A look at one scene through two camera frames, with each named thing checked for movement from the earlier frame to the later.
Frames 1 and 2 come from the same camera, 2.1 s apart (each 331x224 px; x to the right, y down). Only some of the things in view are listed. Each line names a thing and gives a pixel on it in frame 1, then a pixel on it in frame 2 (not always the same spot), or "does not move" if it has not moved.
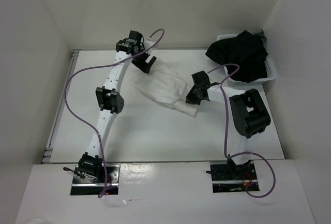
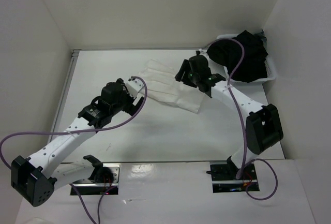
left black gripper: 143,65 -> 130,108
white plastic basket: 271,70 does not move
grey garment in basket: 262,36 does not move
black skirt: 247,50 does not move
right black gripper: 191,99 -> 184,67
